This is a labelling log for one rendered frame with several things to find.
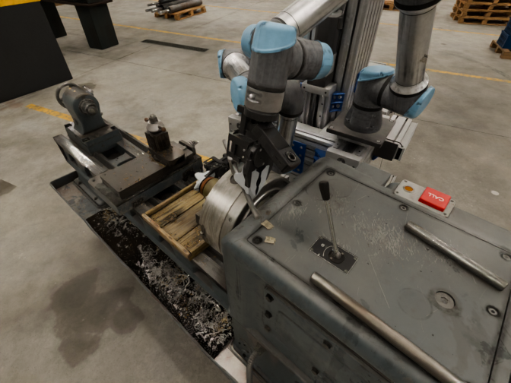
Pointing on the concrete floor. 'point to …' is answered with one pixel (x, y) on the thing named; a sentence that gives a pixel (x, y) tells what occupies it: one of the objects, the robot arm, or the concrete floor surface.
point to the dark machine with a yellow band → (28, 50)
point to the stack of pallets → (482, 11)
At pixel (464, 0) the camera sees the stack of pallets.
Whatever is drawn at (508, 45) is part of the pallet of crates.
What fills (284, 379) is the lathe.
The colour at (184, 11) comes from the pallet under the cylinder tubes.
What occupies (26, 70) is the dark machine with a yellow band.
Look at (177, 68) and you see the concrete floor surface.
